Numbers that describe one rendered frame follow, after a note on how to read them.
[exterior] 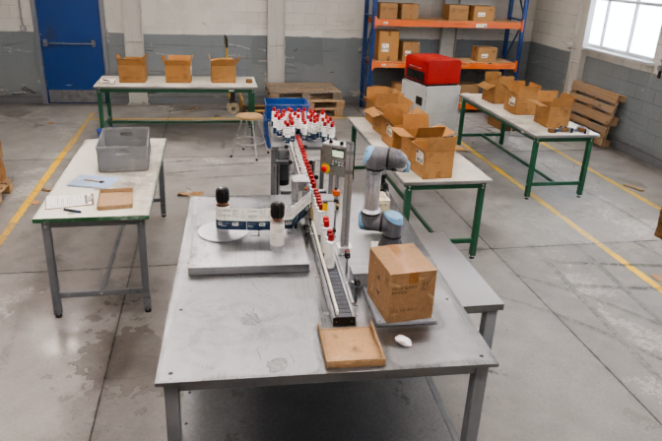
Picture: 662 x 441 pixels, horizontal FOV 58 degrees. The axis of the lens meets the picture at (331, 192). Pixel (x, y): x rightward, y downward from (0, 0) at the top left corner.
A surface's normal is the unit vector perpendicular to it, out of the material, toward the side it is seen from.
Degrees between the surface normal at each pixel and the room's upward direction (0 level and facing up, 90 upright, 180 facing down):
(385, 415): 1
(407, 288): 90
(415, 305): 90
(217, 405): 4
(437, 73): 90
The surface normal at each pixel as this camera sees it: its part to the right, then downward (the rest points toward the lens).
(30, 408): 0.04, -0.93
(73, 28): 0.18, 0.36
